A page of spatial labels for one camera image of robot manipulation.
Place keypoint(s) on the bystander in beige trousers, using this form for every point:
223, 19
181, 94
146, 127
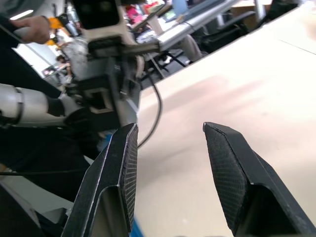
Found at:
190, 48

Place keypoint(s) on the grey office desk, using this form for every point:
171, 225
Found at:
192, 22

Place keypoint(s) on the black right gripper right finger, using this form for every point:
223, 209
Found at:
234, 177

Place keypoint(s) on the silver robot body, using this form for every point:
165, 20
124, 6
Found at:
29, 197

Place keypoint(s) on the bare person hand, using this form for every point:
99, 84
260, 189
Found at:
34, 28

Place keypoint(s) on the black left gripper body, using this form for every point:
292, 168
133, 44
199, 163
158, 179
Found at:
98, 74

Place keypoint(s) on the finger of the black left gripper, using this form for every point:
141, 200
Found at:
143, 48

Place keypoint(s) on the white paper cup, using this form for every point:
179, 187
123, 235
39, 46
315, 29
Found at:
155, 26

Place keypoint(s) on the black office chair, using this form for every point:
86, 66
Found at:
227, 32

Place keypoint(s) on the orange yellow object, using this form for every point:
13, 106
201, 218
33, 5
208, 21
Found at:
56, 23

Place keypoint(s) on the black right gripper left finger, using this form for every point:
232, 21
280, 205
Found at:
103, 172

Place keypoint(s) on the seated dark-haired bystander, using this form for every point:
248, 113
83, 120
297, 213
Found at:
64, 69

